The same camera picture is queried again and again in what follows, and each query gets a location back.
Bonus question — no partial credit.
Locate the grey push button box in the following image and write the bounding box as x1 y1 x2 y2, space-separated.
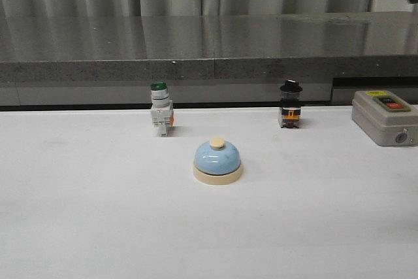
351 90 417 146

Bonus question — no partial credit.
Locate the green push button switch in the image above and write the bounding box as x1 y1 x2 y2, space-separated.
150 82 174 137

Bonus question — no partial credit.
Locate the grey stone counter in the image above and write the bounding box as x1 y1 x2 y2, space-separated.
1 12 417 108

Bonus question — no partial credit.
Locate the black selector knob switch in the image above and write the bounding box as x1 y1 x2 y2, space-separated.
278 80 302 129

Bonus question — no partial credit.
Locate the blue and cream call bell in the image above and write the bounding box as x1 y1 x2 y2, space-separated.
193 137 243 185

